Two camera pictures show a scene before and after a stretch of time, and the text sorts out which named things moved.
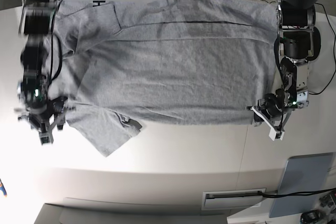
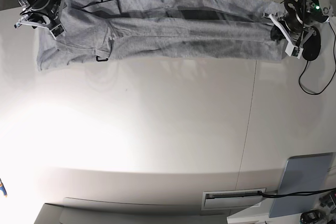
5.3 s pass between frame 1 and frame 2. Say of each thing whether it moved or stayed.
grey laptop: stayed
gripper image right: moved
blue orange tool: stayed
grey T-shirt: moved
